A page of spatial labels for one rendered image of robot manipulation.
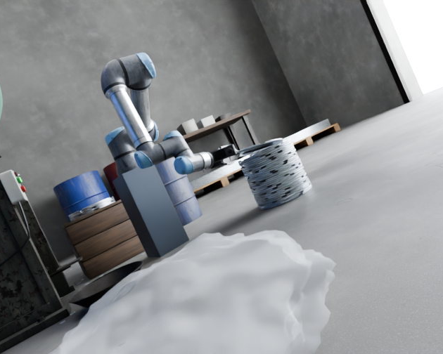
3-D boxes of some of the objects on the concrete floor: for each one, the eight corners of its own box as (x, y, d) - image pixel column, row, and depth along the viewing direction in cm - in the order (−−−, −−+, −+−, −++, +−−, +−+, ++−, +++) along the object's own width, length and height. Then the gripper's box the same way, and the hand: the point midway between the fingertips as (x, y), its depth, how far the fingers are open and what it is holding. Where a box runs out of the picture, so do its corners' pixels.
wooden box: (138, 245, 245) (117, 201, 243) (152, 246, 211) (129, 195, 210) (84, 274, 226) (61, 227, 224) (90, 280, 192) (63, 224, 191)
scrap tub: (195, 213, 287) (171, 161, 285) (212, 211, 248) (184, 152, 246) (150, 236, 271) (124, 181, 270) (160, 238, 233) (130, 174, 231)
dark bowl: (144, 271, 152) (137, 257, 152) (156, 282, 124) (148, 265, 124) (77, 307, 141) (69, 292, 140) (74, 329, 113) (65, 310, 113)
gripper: (195, 154, 151) (226, 148, 166) (202, 173, 151) (233, 166, 166) (207, 147, 145) (239, 142, 160) (214, 168, 145) (245, 160, 160)
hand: (238, 152), depth 160 cm, fingers closed, pressing on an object
